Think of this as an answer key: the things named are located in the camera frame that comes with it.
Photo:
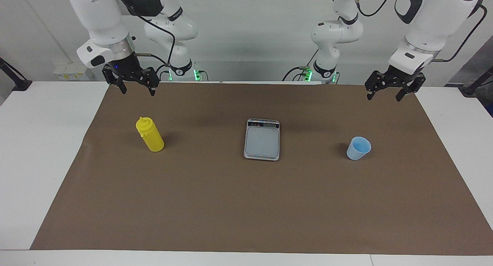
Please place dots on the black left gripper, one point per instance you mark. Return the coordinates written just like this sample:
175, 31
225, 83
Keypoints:
396, 78

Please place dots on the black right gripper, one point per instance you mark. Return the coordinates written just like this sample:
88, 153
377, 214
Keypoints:
125, 67

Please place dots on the yellow squeeze bottle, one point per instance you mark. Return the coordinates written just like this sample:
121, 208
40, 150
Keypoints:
152, 139

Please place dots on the light blue plastic cup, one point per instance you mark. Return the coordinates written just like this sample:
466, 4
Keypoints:
357, 150

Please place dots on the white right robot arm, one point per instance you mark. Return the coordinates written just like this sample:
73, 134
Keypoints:
100, 19

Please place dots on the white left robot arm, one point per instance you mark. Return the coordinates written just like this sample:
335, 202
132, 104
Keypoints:
431, 23

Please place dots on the silver digital kitchen scale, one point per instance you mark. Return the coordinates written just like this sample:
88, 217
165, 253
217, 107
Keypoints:
262, 143

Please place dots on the brown paper table mat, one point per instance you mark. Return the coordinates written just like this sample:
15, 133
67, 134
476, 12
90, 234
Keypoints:
231, 204

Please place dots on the white wall socket box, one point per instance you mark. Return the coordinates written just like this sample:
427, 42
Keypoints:
71, 71

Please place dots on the black table clamp mount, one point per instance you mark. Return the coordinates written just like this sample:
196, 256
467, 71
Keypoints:
475, 85
17, 81

